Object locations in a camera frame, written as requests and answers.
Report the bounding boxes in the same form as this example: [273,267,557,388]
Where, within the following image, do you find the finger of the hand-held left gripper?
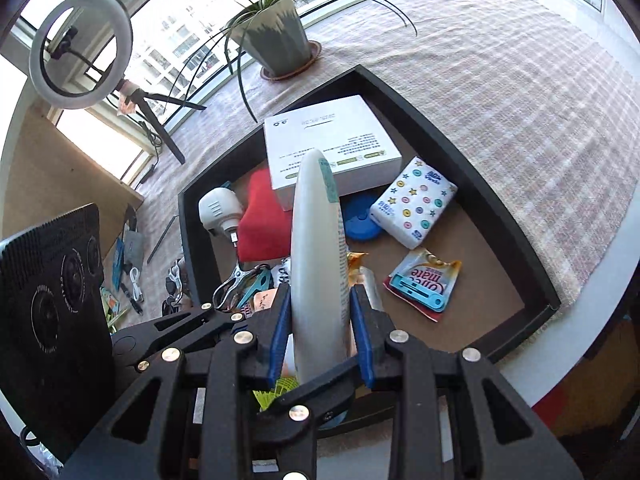
[255,359,362,441]
[111,300,281,373]

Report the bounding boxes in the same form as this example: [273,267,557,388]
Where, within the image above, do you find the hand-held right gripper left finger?
[60,284,292,480]

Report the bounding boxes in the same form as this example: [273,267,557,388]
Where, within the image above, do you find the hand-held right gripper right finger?
[349,284,583,480]

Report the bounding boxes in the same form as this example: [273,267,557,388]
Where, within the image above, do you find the yellow-green shuttlecock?
[252,377,301,412]

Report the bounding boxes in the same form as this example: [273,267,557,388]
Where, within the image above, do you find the large metal clip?
[213,265,266,309]

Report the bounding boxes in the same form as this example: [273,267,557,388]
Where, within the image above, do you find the teal clothes peg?
[235,267,274,311]

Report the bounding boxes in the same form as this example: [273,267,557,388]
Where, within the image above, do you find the silver-white packet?
[272,257,294,287]

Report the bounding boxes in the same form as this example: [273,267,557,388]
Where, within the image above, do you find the blue plastic clip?
[389,272,446,314]

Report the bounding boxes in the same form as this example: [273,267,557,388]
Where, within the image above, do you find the white lotion tube blue cap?
[290,150,351,386]

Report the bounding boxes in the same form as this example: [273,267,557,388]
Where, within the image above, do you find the red white coffee sachet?
[383,247,462,322]

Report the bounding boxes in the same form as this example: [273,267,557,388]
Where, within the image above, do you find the red cloth pouch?
[237,168,296,264]

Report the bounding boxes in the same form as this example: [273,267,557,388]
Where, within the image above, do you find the white plug adapter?
[198,187,246,249]

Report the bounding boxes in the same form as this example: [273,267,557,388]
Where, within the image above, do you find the blue round plastic item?
[342,192,384,242]

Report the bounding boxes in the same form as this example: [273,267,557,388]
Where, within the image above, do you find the black framed tray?
[177,63,562,441]

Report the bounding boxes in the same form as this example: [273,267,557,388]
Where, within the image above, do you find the white star print tissue pack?
[368,156,459,250]

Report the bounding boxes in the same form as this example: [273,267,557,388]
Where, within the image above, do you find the white cardboard box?
[263,94,404,212]

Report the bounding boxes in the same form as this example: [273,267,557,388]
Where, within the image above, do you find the orange teal patterned case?
[99,284,130,332]

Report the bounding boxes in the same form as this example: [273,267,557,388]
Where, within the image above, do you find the blue card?
[111,237,127,289]

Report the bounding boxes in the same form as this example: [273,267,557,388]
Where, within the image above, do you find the thin black stick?
[146,215,179,265]

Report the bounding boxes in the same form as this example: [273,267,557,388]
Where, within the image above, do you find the grey foil pouch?
[121,230,147,269]

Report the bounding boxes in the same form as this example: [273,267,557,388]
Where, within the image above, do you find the wooden back board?
[0,105,146,243]

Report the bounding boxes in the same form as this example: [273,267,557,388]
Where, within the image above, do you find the black tripod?
[117,82,208,165]

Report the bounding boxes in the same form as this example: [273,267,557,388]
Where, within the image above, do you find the checked tablecloth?
[100,0,640,341]

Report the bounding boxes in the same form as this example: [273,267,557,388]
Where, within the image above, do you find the potted spider plant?
[170,0,419,124]

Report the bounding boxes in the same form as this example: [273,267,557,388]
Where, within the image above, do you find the black cable coil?
[161,280,196,317]

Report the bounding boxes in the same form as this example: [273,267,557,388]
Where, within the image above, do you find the white cable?
[127,266,147,302]

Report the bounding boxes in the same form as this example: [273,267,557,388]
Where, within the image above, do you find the ring light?
[28,0,134,110]

